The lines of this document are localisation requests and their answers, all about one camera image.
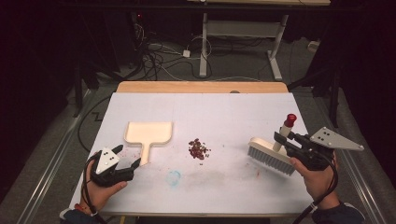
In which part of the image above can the white floor cable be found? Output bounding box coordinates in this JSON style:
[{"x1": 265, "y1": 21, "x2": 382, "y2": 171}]
[{"x1": 148, "y1": 35, "x2": 264, "y2": 83}]

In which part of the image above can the small white box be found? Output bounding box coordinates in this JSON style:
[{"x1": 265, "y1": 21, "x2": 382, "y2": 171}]
[{"x1": 307, "y1": 39, "x2": 321, "y2": 53}]

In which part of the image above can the cream dustpan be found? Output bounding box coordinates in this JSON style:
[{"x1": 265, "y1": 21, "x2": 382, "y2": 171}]
[{"x1": 123, "y1": 120, "x2": 175, "y2": 167}]

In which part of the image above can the pile of red beans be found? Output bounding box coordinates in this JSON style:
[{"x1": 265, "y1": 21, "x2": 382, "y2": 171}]
[{"x1": 187, "y1": 137, "x2": 213, "y2": 162}]

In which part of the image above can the cream brush with red cap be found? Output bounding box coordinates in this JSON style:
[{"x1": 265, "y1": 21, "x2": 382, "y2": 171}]
[{"x1": 247, "y1": 113, "x2": 298, "y2": 177}]

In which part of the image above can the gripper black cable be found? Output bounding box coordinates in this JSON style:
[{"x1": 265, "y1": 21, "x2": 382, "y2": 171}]
[
  {"x1": 291, "y1": 154, "x2": 340, "y2": 224},
  {"x1": 81, "y1": 153, "x2": 108, "y2": 224}
]

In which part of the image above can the white metal desk frame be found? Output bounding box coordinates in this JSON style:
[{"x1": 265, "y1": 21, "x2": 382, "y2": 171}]
[{"x1": 186, "y1": 0, "x2": 332, "y2": 82}]

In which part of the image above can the metal floor rail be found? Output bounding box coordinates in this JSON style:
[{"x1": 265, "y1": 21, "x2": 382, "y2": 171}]
[
  {"x1": 312, "y1": 94, "x2": 389, "y2": 224},
  {"x1": 14, "y1": 88, "x2": 95, "y2": 224}
]

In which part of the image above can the red bracelet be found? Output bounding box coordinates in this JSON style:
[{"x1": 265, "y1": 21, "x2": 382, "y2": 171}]
[{"x1": 74, "y1": 203, "x2": 95, "y2": 217}]

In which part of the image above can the white table board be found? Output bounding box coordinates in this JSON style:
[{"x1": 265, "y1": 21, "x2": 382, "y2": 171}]
[{"x1": 68, "y1": 91, "x2": 316, "y2": 217}]

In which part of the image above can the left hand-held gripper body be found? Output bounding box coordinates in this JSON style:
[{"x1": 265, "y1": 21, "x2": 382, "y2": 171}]
[{"x1": 89, "y1": 147, "x2": 135, "y2": 189}]

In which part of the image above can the black metal stand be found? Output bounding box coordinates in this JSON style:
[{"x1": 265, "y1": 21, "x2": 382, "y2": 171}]
[
  {"x1": 287, "y1": 60, "x2": 343, "y2": 129},
  {"x1": 72, "y1": 57, "x2": 86, "y2": 119}
]

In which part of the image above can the person's right hand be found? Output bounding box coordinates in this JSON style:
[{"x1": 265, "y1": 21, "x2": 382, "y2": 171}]
[{"x1": 289, "y1": 151, "x2": 341, "y2": 210}]

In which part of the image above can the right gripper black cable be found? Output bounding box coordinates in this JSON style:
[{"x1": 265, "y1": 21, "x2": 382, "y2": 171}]
[{"x1": 291, "y1": 154, "x2": 340, "y2": 224}]

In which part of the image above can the black floor cable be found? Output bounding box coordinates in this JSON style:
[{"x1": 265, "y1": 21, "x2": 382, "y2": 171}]
[{"x1": 77, "y1": 94, "x2": 112, "y2": 154}]

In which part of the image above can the person's left hand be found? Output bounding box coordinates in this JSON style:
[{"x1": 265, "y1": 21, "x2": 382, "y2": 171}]
[{"x1": 81, "y1": 151, "x2": 128, "y2": 217}]

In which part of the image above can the bundle of black cables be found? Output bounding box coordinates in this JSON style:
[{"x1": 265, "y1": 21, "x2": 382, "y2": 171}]
[{"x1": 129, "y1": 12, "x2": 214, "y2": 82}]

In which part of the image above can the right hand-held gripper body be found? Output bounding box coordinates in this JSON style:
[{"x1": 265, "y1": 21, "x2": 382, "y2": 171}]
[{"x1": 284, "y1": 126, "x2": 365, "y2": 172}]

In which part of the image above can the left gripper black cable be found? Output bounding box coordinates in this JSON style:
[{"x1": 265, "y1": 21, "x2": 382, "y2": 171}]
[{"x1": 81, "y1": 153, "x2": 108, "y2": 224}]

